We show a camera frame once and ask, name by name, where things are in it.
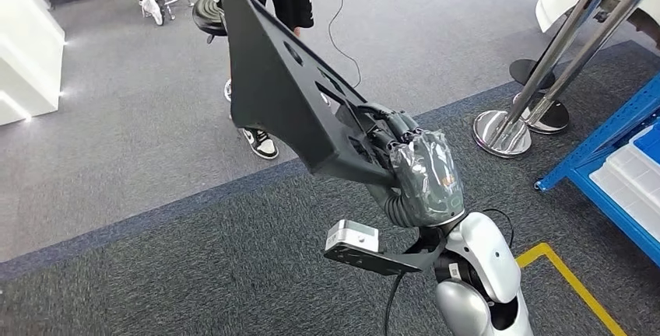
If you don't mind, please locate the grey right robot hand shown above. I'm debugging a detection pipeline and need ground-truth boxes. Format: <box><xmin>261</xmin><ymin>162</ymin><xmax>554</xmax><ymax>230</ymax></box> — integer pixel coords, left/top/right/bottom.
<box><xmin>356</xmin><ymin>103</ymin><xmax>467</xmax><ymax>227</ymax></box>

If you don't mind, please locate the black plastic slotted part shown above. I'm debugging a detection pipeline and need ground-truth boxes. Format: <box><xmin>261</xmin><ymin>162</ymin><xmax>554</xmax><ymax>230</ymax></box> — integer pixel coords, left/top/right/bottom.
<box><xmin>221</xmin><ymin>0</ymin><xmax>401</xmax><ymax>186</ymax></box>

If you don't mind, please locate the blue metal shelf rack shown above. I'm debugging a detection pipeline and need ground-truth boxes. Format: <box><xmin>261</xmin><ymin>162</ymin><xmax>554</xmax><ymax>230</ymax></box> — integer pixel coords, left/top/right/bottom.
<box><xmin>534</xmin><ymin>72</ymin><xmax>660</xmax><ymax>268</ymax></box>

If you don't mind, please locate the white plastic bin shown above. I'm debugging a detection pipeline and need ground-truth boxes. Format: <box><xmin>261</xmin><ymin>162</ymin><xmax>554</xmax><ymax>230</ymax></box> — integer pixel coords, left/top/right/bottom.
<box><xmin>606</xmin><ymin>142</ymin><xmax>660</xmax><ymax>211</ymax></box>
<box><xmin>589</xmin><ymin>166</ymin><xmax>660</xmax><ymax>242</ymax></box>

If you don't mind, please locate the black round stool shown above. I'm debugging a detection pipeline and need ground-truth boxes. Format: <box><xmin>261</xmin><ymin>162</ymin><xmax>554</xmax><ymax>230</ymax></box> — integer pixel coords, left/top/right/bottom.
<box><xmin>191</xmin><ymin>0</ymin><xmax>229</xmax><ymax>44</ymax></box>

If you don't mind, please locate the white lit cabinet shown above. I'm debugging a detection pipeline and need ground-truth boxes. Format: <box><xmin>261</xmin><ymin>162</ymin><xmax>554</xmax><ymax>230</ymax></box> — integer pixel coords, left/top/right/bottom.
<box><xmin>0</xmin><ymin>0</ymin><xmax>65</xmax><ymax>128</ymax></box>

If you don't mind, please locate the chrome stanchion post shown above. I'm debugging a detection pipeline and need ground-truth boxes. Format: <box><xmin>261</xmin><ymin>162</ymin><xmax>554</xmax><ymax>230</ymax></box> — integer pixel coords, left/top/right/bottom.
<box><xmin>513</xmin><ymin>0</ymin><xmax>660</xmax><ymax>136</ymax></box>
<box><xmin>472</xmin><ymin>0</ymin><xmax>617</xmax><ymax>159</ymax></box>

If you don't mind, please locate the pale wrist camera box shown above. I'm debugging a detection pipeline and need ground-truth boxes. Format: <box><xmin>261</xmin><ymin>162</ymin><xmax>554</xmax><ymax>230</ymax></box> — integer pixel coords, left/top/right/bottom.
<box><xmin>325</xmin><ymin>219</ymin><xmax>380</xmax><ymax>254</ymax></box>

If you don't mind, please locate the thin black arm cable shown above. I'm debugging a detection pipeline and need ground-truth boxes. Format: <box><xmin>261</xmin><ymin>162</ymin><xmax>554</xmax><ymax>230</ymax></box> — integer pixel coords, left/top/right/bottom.
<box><xmin>482</xmin><ymin>208</ymin><xmax>515</xmax><ymax>250</ymax></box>

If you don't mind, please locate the black camera mounting bracket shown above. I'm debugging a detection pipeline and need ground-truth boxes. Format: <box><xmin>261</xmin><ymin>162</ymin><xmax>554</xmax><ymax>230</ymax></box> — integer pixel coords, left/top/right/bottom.
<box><xmin>323</xmin><ymin>243</ymin><xmax>447</xmax><ymax>276</ymax></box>

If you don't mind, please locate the thick black camera cable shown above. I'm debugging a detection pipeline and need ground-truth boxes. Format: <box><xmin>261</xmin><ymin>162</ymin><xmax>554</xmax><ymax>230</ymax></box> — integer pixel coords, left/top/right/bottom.
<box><xmin>384</xmin><ymin>271</ymin><xmax>405</xmax><ymax>336</ymax></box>

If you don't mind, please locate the black stanchion post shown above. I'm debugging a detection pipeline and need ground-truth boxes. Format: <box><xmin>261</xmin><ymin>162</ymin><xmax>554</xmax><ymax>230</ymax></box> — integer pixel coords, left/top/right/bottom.
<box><xmin>509</xmin><ymin>58</ymin><xmax>556</xmax><ymax>91</ymax></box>

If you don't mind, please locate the thin hanging black cable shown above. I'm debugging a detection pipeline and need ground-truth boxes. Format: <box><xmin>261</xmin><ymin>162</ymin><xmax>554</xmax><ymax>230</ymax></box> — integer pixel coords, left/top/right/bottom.
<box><xmin>323</xmin><ymin>0</ymin><xmax>363</xmax><ymax>89</ymax></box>

